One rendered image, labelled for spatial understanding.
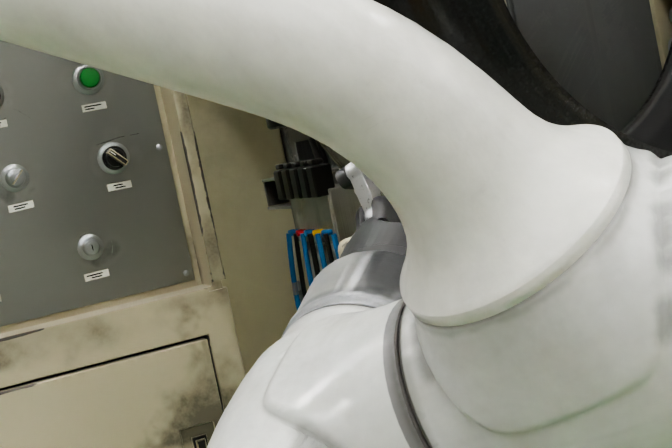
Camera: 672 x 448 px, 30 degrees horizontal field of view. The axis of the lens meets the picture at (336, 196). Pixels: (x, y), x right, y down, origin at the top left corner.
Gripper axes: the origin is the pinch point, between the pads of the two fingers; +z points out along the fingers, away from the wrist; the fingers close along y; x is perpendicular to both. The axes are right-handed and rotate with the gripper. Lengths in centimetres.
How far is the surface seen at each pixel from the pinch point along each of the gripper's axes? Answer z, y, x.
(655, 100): 42.3, 19.0, 0.1
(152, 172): 51, -3, -58
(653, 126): 39.7, 20.3, -0.8
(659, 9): 73, 20, -2
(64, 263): 39, -2, -68
